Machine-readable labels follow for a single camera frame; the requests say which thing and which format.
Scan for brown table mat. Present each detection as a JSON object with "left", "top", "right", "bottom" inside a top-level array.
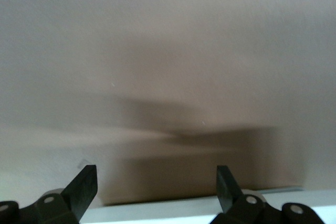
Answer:
[{"left": 0, "top": 0, "right": 336, "bottom": 209}]

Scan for white drawer cabinet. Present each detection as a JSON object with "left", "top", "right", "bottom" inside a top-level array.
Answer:
[{"left": 78, "top": 188, "right": 336, "bottom": 224}]

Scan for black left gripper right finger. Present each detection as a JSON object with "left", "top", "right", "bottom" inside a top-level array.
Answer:
[{"left": 208, "top": 165, "right": 323, "bottom": 224}]

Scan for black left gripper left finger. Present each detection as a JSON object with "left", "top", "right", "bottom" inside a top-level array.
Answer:
[{"left": 0, "top": 165, "right": 98, "bottom": 224}]

